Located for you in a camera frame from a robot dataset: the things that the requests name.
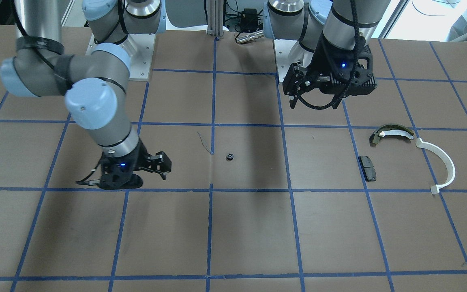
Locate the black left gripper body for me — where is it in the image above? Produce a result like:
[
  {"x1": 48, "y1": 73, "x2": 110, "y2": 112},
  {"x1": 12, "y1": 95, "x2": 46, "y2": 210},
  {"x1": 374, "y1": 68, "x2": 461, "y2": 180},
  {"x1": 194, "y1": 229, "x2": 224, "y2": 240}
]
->
[{"x1": 283, "y1": 36, "x2": 377, "y2": 109}]

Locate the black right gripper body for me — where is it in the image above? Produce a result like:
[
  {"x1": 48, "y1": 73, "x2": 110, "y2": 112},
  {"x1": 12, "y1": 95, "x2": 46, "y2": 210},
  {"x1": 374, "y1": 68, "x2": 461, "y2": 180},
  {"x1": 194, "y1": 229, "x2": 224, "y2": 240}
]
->
[{"x1": 76, "y1": 141, "x2": 165, "y2": 190}]

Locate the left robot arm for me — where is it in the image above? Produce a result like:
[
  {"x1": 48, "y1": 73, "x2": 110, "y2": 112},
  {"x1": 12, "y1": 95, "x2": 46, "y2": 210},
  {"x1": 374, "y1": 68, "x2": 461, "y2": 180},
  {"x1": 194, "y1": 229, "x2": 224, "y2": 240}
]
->
[{"x1": 263, "y1": 0, "x2": 390, "y2": 110}]

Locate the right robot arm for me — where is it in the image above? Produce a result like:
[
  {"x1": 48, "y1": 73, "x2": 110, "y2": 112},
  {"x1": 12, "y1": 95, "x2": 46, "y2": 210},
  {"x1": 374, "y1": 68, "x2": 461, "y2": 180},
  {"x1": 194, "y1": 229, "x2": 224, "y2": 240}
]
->
[{"x1": 0, "y1": 0, "x2": 171, "y2": 190}]

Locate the dark curved brake shoe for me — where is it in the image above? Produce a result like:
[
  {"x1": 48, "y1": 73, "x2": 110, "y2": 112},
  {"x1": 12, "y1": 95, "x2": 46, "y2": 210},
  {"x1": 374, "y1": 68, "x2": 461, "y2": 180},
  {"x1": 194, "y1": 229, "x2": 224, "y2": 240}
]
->
[{"x1": 369, "y1": 124, "x2": 415, "y2": 145}]

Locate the black brake pad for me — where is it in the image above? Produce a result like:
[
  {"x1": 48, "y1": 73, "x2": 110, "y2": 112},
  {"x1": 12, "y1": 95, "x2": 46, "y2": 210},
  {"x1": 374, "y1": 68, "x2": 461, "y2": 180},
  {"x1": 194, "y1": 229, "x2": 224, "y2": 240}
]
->
[{"x1": 358, "y1": 155, "x2": 377, "y2": 182}]

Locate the white curved plastic part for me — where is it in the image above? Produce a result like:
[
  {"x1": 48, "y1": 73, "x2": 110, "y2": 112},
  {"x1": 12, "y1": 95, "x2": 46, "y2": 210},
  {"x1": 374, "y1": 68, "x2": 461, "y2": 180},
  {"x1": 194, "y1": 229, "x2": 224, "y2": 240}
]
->
[{"x1": 415, "y1": 137, "x2": 456, "y2": 195}]

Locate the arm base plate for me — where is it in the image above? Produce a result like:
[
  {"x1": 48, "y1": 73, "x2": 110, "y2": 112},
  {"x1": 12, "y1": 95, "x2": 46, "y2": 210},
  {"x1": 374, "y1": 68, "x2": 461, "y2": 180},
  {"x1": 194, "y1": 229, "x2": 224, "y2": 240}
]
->
[
  {"x1": 71, "y1": 34, "x2": 156, "y2": 86},
  {"x1": 274, "y1": 39, "x2": 313, "y2": 84}
]

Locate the aluminium frame post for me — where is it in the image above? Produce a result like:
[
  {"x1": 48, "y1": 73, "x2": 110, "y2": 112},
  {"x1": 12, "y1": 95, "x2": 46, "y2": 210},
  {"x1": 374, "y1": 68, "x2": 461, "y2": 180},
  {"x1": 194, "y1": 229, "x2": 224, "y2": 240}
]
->
[{"x1": 205, "y1": 0, "x2": 224, "y2": 39}]

